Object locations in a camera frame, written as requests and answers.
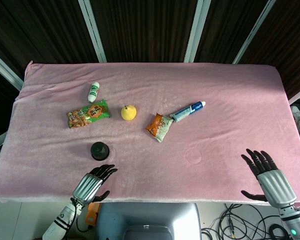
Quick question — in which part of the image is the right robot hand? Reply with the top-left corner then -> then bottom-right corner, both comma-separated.
240,148 -> 297,208

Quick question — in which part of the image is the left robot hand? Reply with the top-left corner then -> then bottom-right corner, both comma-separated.
72,164 -> 119,206

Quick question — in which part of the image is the black round cup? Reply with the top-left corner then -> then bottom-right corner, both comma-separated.
90,141 -> 111,161

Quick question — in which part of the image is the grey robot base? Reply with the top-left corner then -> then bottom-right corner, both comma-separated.
94,202 -> 203,240

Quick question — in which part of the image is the orange tool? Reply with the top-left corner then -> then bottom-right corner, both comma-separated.
85,201 -> 101,225

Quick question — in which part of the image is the green snack packet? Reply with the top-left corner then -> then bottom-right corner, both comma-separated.
66,98 -> 112,129

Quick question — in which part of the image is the pink velvet table cloth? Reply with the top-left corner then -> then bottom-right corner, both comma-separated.
0,62 -> 300,208

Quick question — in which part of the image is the yellow pear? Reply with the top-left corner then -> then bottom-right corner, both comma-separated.
121,105 -> 138,122

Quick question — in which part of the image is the orange white snack packet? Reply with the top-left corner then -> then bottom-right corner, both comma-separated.
145,112 -> 174,143

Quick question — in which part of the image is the small white green bottle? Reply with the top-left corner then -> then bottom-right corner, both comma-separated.
87,81 -> 101,104

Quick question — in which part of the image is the blue white toothpaste tube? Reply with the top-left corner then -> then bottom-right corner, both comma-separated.
169,100 -> 207,123

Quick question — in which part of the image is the black cable bundle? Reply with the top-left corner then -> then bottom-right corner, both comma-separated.
201,202 -> 291,240

